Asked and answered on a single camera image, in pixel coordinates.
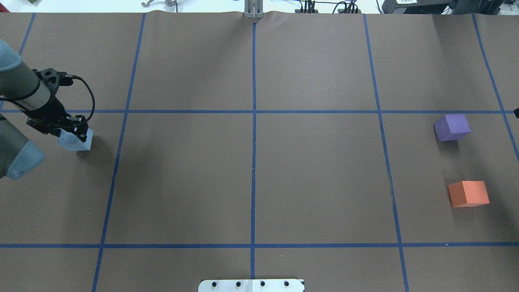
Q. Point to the light blue foam block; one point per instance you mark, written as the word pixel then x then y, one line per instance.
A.
pixel 70 142

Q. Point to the orange foam block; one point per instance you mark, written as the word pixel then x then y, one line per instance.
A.
pixel 468 193

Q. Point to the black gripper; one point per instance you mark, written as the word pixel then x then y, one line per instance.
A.
pixel 52 108

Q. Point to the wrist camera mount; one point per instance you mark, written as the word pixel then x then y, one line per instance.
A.
pixel 54 79

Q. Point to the white pedestal column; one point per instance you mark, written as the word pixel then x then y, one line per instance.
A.
pixel 252 285

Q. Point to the purple foam block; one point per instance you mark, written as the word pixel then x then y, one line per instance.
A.
pixel 452 127

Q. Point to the aluminium frame post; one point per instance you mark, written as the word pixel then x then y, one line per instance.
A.
pixel 253 9

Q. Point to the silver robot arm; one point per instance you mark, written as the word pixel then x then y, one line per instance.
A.
pixel 34 94

